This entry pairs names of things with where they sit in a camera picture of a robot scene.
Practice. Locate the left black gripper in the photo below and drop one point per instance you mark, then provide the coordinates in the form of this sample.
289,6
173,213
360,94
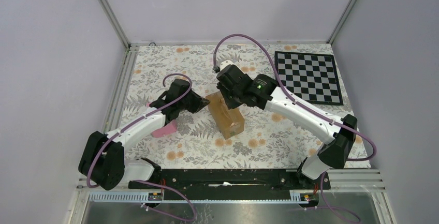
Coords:
199,102

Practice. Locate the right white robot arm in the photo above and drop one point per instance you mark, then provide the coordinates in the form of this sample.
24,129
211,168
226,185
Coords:
336,133

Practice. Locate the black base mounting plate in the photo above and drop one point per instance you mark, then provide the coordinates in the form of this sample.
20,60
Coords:
247,182

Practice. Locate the black white chessboard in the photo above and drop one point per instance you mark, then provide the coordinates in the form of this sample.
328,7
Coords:
312,77

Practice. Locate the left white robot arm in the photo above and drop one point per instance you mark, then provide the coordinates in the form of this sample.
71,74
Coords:
103,160

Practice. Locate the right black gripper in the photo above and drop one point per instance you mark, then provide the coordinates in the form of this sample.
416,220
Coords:
231,104

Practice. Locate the brown cardboard express box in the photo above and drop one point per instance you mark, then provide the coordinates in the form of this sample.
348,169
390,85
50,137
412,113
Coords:
229,121

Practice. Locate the pink plastic bag package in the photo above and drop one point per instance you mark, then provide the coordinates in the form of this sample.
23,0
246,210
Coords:
167,129

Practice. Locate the grey slotted cable duct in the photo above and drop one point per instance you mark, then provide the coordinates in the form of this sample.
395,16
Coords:
155,197

